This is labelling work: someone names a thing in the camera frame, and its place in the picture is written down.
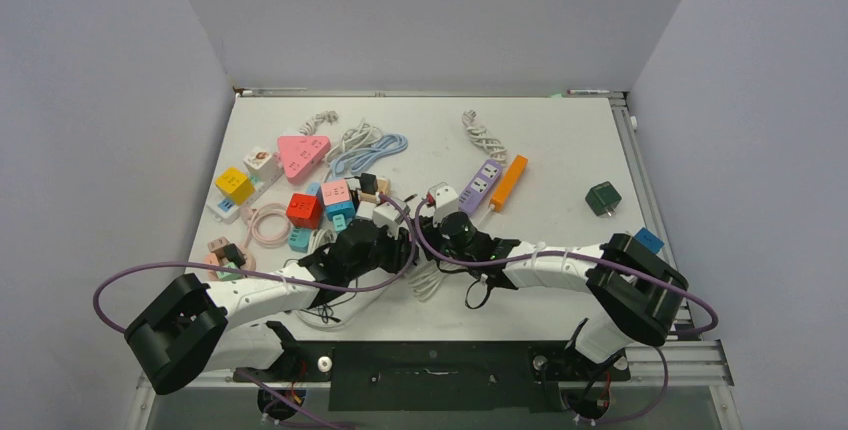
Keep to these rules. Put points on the pink round socket base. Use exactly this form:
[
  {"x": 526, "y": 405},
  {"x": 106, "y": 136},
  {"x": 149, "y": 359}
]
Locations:
[{"x": 223, "y": 253}]

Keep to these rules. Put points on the purple USB power strip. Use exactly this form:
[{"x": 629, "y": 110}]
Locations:
[{"x": 475, "y": 195}]

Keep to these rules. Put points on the orange power strip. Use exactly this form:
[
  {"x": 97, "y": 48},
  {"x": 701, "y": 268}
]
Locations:
[{"x": 508, "y": 183}]

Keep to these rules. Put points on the red cube socket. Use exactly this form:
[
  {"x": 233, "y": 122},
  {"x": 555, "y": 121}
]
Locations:
[{"x": 305, "y": 211}]

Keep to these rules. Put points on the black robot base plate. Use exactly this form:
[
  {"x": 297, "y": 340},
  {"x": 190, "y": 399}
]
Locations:
[{"x": 439, "y": 376}]

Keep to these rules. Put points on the white USB power strip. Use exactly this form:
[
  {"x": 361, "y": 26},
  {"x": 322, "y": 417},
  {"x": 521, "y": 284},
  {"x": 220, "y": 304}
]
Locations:
[{"x": 337, "y": 314}]

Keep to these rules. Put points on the beige cube socket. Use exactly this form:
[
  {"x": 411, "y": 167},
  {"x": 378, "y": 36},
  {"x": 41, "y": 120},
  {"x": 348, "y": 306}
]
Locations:
[{"x": 372, "y": 188}]

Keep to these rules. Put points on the yellow cube socket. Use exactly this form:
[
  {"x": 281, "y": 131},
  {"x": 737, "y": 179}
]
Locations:
[{"x": 235, "y": 185}]

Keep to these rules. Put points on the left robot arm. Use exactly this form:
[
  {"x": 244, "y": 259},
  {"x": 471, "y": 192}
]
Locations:
[{"x": 192, "y": 327}]

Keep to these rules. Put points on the white picture cube socket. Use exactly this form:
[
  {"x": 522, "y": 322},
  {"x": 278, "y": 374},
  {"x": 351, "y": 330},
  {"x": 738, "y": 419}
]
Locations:
[{"x": 262, "y": 164}]

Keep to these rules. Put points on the white flat power strip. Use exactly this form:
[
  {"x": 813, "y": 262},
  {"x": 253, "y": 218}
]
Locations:
[{"x": 225, "y": 210}]

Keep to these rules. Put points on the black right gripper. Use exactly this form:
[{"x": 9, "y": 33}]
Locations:
[{"x": 433, "y": 232}]

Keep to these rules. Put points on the teal cube socket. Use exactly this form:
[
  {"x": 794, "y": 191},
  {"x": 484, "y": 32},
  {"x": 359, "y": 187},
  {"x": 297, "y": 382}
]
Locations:
[{"x": 301, "y": 240}]

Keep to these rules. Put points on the blue cube socket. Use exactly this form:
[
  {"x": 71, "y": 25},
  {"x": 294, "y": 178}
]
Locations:
[{"x": 649, "y": 240}]

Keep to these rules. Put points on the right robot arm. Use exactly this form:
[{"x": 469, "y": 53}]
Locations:
[{"x": 639, "y": 294}]

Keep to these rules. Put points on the pink triangular power strip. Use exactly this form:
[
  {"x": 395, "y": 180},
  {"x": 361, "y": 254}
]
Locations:
[{"x": 299, "y": 155}]

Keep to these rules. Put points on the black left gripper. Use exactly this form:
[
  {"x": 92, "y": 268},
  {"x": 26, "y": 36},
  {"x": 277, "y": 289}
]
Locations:
[{"x": 399, "y": 249}]

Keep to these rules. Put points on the pink cube socket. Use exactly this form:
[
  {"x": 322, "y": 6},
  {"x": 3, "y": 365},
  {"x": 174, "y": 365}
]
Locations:
[{"x": 335, "y": 192}]

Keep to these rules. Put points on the green cube socket adapter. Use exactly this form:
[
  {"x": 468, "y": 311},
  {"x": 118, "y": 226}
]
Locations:
[{"x": 603, "y": 199}]

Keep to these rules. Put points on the white plug adapter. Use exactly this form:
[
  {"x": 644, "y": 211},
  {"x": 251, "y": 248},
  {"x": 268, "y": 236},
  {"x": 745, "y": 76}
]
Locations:
[{"x": 365, "y": 210}]

